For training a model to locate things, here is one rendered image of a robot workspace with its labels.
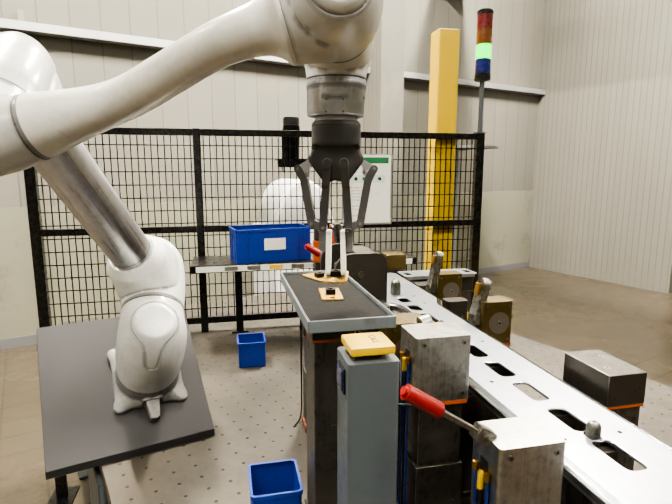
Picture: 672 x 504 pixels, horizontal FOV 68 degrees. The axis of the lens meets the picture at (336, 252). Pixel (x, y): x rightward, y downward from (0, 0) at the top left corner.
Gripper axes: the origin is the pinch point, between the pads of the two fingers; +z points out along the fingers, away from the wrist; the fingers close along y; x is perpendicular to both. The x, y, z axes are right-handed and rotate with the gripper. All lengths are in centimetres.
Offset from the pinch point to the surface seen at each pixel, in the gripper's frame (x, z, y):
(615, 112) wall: 555, -81, 305
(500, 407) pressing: -0.5, 25.4, 27.0
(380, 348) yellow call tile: -15.9, 10.0, 6.7
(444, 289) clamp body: 85, 26, 31
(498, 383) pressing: 9.7, 25.7, 29.3
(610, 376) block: 7, 23, 48
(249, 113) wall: 402, -65, -104
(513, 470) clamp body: -22.3, 22.6, 22.5
